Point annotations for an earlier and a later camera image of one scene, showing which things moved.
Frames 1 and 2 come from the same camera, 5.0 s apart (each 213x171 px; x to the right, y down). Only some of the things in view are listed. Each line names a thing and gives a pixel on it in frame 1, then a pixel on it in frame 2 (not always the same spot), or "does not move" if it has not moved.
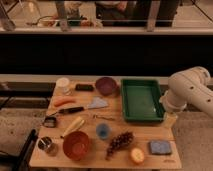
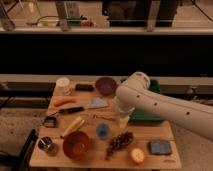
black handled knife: (68, 110) does not move
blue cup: (103, 131) does not move
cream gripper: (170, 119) → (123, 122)
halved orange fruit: (137, 155) does not move
